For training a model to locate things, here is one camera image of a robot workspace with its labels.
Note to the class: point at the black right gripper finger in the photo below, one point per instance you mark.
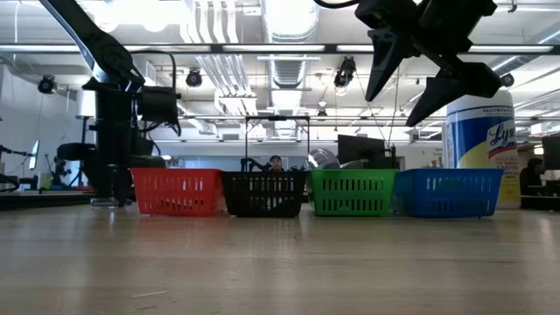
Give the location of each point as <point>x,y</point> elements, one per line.
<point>385,57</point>
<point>459,85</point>

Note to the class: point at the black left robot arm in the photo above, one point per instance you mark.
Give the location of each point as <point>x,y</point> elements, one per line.
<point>111,131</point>

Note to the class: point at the black ceiling spotlight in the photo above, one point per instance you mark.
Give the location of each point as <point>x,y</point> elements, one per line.
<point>507,81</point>
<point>46,84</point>
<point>345,72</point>
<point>193,79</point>

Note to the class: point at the Lysol wipes canister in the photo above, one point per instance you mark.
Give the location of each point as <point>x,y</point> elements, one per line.
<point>474,144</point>

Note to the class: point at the black computer monitor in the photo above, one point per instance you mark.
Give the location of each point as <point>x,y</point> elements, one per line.
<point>552,153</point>
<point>361,151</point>

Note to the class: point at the blue plastic basket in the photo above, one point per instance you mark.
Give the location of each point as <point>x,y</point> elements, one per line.
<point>446,192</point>

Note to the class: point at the grey rounded toiletry item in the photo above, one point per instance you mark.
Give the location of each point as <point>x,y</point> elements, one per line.
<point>352,165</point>

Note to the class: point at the person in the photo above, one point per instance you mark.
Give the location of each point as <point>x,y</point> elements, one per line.
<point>275,164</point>
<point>531,175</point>

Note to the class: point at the green plastic basket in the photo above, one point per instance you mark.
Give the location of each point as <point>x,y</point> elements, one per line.
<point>350,192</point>

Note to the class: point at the black plastic basket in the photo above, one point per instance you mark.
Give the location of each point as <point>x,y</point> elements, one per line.
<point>262,194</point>

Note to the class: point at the red plastic basket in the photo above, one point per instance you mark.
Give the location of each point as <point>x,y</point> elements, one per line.
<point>175,192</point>

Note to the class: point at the black background station frame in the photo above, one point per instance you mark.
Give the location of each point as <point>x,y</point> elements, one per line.
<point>83,131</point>
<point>246,144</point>

